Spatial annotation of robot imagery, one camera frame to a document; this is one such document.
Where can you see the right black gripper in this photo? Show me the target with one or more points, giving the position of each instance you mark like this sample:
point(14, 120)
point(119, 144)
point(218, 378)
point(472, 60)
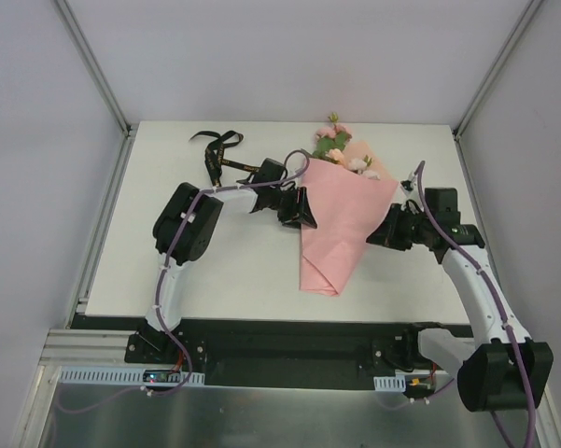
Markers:
point(383, 231)

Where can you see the front aluminium rail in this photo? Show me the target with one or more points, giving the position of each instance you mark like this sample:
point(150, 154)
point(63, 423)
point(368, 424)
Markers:
point(74, 345)

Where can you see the pink fake flower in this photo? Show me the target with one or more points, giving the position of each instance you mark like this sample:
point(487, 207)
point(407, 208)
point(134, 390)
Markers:
point(334, 136)

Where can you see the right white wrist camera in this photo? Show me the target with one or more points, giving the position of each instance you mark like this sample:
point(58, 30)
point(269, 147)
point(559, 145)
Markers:
point(410, 183)

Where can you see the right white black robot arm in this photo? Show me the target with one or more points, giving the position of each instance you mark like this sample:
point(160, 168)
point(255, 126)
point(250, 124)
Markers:
point(504, 368)

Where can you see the right white cable duct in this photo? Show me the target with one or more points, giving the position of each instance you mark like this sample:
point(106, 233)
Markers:
point(390, 384)

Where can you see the pink wrapping paper sheet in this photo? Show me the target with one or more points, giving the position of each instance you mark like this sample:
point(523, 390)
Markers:
point(347, 208)

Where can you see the aluminium frame post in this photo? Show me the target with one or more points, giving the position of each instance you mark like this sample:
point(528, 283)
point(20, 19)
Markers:
point(511, 42)
point(89, 60)

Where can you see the black ribbon gold lettering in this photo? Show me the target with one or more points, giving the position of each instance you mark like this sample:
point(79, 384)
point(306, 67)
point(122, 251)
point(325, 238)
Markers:
point(214, 154)

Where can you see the right aluminium frame post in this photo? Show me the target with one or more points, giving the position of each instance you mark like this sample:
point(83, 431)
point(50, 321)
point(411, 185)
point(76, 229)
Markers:
point(511, 42)

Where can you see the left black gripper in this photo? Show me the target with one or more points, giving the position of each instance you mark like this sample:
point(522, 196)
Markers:
point(297, 208)

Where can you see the left aluminium frame post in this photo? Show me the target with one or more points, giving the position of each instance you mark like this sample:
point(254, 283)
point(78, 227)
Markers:
point(89, 60)

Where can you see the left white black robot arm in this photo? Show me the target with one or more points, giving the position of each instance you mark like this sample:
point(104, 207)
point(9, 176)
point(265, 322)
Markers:
point(185, 228)

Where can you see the peach fake flower stem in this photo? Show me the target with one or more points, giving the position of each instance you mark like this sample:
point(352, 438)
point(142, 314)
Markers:
point(336, 156)

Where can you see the white cable duct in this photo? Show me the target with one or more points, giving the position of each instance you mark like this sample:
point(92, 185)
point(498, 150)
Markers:
point(390, 384)
point(129, 377)

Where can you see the pale pink fake flower stem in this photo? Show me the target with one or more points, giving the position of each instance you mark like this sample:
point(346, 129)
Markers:
point(363, 167)

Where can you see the left white cable duct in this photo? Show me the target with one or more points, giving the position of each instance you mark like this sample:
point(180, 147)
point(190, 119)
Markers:
point(129, 377)

